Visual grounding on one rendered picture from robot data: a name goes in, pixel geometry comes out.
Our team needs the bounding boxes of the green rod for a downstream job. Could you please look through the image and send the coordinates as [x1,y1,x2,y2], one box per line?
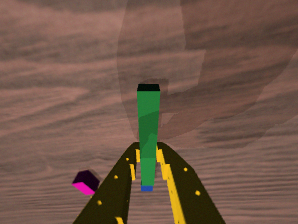
[137,84,160,186]

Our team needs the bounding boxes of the small magenta block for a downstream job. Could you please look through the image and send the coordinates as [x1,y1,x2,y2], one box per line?
[72,170,100,195]

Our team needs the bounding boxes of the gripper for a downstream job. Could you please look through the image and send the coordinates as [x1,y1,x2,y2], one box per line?
[72,142,226,224]

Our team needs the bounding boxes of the small blue cube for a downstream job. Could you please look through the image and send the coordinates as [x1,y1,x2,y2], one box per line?
[141,184,153,191]

